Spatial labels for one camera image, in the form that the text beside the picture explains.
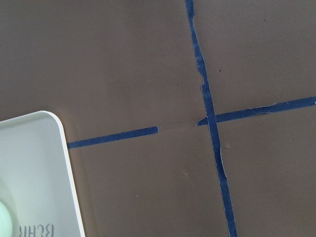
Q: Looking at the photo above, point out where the green bowl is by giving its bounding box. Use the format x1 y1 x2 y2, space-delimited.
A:
0 202 13 237

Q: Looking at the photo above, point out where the cream bear tray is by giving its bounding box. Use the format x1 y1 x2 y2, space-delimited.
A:
0 111 85 237

